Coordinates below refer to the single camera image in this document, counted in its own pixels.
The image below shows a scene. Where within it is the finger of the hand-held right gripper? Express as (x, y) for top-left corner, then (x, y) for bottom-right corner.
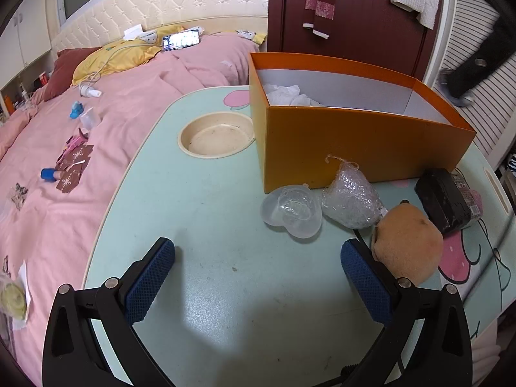
(439, 6), (516, 89)
(449, 30), (516, 105)

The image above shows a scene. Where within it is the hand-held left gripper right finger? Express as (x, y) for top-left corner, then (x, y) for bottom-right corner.
(341, 239), (473, 387)

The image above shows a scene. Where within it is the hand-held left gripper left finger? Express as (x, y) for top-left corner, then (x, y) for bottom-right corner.
(42, 237), (176, 387)

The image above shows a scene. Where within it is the orange plush toy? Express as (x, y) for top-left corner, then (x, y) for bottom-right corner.
(371, 199), (444, 287)

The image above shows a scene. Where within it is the bubble wrap bundle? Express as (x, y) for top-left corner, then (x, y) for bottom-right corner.
(321, 154), (388, 230)

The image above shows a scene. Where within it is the clear heart-shaped case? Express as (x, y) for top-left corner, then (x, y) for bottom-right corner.
(261, 184), (323, 243)

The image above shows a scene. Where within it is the black box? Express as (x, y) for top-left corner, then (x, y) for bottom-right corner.
(415, 168), (483, 236)

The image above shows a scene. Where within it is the orange cardboard box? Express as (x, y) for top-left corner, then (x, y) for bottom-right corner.
(248, 52), (477, 195)

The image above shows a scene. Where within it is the light green cartoon desktop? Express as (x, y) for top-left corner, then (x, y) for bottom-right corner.
(83, 84), (516, 387)

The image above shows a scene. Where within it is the dark red wardrobe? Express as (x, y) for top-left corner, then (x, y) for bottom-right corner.
(267, 0), (446, 85)

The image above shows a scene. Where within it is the clear bag with yellow item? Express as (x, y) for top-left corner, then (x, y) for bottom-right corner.
(0, 260), (33, 331)

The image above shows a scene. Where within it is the beige round cup holder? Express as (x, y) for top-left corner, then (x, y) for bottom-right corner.
(177, 112), (255, 159)

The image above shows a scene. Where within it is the small patterned packet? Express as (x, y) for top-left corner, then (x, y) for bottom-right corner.
(8, 183), (29, 211)

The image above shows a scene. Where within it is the small pink item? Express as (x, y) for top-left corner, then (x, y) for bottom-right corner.
(60, 127), (90, 158)

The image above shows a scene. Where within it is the red striped scarf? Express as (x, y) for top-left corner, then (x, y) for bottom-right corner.
(302, 0), (338, 40)

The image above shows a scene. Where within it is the small clear cup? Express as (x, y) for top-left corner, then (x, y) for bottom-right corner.
(80, 107), (101, 132)

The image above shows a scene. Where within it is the crumpled white tissue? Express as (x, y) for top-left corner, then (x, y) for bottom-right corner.
(264, 83), (323, 107)

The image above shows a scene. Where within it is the pink blanket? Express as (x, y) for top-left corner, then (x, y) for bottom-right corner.
(0, 30), (269, 387)

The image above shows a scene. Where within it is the yellow patterned cloth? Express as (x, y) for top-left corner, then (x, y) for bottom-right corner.
(236, 29), (267, 45)

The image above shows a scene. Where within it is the yellow pillow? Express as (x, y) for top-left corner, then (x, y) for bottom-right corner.
(72, 24), (188, 86)

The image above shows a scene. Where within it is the dark red pillow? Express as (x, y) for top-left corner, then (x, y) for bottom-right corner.
(42, 47), (101, 102)

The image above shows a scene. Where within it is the smartphone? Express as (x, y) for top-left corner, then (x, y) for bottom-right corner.
(162, 29), (201, 52)

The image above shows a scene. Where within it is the white power strip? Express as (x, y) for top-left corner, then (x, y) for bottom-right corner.
(124, 24), (159, 45)

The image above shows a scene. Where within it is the white cupboard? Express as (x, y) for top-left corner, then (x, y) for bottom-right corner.
(0, 0), (55, 117)

